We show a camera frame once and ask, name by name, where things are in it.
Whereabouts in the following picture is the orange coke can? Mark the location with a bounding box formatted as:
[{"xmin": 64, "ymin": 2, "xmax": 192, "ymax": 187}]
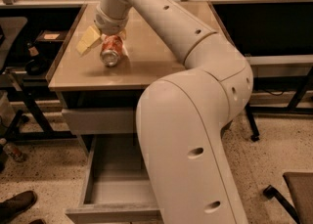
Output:
[{"xmin": 100, "ymin": 35, "xmax": 123, "ymax": 67}]

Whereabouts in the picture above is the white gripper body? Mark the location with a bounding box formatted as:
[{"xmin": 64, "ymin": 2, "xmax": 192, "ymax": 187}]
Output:
[{"xmin": 94, "ymin": 6, "xmax": 128, "ymax": 35}]

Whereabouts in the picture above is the brown shoe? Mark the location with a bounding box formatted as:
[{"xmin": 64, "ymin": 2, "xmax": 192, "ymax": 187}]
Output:
[{"xmin": 0, "ymin": 191, "xmax": 37, "ymax": 224}]

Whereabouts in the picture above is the grey drawer cabinet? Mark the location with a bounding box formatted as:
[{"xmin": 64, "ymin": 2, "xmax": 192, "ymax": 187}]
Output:
[{"xmin": 45, "ymin": 1, "xmax": 252, "ymax": 157}]

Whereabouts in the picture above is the open grey middle drawer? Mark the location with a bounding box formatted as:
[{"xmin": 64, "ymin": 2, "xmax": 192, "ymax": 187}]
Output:
[{"xmin": 66, "ymin": 134, "xmax": 162, "ymax": 224}]

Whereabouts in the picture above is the plastic bottle on floor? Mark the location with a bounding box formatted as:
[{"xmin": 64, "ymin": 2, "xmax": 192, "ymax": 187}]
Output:
[{"xmin": 0, "ymin": 138, "xmax": 26, "ymax": 162}]

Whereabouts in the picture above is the brown office chair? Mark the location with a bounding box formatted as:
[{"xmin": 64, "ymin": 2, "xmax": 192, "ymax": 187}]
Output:
[{"xmin": 263, "ymin": 172, "xmax": 313, "ymax": 224}]

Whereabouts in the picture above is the black table leg with caster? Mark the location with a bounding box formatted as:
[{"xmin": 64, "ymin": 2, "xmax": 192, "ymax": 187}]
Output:
[{"xmin": 245, "ymin": 105, "xmax": 259, "ymax": 142}]

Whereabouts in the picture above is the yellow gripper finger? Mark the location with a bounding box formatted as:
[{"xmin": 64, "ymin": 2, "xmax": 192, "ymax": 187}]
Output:
[
  {"xmin": 76, "ymin": 25, "xmax": 101, "ymax": 55},
  {"xmin": 118, "ymin": 29, "xmax": 128, "ymax": 56}
]

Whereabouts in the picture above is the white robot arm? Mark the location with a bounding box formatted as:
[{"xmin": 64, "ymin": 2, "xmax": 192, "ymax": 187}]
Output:
[{"xmin": 84, "ymin": 0, "xmax": 253, "ymax": 224}]

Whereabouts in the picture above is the closed grey top drawer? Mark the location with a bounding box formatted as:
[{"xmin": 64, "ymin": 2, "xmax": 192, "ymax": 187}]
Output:
[{"xmin": 62, "ymin": 108, "xmax": 136, "ymax": 135}]

